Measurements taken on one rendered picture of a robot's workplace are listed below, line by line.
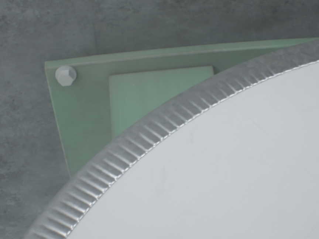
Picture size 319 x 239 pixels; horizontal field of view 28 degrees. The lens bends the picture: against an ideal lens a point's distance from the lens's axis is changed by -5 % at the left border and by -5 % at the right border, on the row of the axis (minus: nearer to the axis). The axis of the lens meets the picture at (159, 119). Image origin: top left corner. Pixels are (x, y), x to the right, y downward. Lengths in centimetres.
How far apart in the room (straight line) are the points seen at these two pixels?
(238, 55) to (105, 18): 23
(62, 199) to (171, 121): 16
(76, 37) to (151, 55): 13
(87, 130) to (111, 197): 51
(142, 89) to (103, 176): 38
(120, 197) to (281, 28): 52
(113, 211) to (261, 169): 17
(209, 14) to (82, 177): 45
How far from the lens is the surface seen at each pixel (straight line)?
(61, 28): 106
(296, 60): 84
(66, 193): 70
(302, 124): 76
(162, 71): 109
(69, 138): 121
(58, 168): 131
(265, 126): 75
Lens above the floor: 83
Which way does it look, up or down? 43 degrees down
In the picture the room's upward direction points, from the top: 173 degrees clockwise
